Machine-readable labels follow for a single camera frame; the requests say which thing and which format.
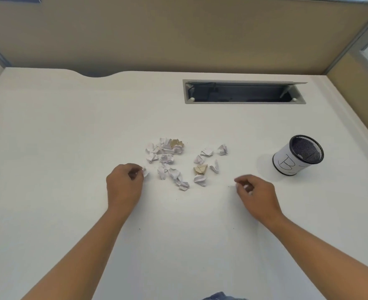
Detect person's left hand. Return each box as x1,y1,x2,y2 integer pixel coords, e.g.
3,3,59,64
105,163,145,213

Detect person's right hand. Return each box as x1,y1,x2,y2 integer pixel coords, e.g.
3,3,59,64
234,174,284,226

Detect person's right forearm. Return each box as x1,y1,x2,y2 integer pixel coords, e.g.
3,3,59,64
259,214,368,300

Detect person's left forearm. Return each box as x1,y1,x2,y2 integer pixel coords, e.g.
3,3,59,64
21,204,138,300

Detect scatter of crumpled white papers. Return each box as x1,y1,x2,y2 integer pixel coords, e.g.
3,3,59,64
145,137,229,191

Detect black mesh cup white label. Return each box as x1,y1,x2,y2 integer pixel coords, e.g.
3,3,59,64
272,135,324,176

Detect person's blue jeans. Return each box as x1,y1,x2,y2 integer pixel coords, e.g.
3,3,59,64
201,292,248,300

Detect beige desk partition panel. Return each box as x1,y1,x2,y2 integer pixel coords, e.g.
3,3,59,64
0,0,368,78
327,52,368,150

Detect grey desk cable tray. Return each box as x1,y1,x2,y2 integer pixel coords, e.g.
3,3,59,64
183,79,309,105

